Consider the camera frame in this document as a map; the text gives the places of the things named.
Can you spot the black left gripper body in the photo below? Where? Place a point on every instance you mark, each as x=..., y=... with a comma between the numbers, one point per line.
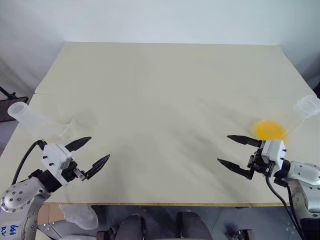
x=70, y=173

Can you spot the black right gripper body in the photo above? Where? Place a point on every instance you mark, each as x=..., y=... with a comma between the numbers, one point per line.
x=258, y=163

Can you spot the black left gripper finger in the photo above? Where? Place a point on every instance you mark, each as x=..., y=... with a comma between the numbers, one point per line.
x=78, y=143
x=97, y=166

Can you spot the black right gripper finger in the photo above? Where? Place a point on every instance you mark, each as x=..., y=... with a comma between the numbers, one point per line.
x=246, y=140
x=236, y=168

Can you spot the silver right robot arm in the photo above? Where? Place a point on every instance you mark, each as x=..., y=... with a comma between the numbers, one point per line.
x=303, y=172

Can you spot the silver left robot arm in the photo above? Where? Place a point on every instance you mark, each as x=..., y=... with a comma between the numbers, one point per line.
x=15, y=197

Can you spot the clear flask with yellow liquid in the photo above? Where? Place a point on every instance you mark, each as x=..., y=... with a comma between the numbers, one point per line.
x=271, y=130

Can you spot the white plastic bag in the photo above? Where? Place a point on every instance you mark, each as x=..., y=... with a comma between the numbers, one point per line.
x=80, y=216

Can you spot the brown cardboard piece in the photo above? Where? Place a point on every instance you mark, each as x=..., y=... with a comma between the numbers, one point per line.
x=48, y=212

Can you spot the dark rounded shape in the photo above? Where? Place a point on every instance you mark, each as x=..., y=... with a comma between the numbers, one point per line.
x=192, y=225
x=131, y=227

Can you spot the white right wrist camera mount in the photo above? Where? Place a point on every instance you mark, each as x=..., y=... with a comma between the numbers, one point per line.
x=273, y=151

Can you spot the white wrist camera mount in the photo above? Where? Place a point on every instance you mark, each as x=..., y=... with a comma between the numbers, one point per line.
x=273, y=151
x=53, y=156

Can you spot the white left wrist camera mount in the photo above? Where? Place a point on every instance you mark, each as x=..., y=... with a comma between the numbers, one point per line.
x=53, y=156

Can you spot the black metal frame stand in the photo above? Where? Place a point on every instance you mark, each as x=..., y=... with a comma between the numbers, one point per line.
x=3, y=110

